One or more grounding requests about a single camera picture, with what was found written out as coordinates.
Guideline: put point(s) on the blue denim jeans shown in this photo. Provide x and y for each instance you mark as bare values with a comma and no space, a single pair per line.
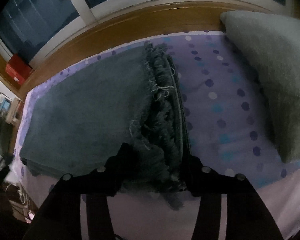
124,111

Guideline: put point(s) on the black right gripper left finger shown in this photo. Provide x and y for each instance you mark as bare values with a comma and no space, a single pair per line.
59,217

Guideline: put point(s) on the red box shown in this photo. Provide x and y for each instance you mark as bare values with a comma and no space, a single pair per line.
17,69

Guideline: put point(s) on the purple polka dot bedsheet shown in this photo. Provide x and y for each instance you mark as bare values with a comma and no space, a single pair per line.
225,115

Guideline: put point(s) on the wooden framed sliding window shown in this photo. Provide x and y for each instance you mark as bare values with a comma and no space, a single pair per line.
115,22

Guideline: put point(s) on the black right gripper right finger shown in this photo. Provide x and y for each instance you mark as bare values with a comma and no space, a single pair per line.
247,217

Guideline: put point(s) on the grey green pillow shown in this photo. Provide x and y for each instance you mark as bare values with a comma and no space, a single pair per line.
271,44

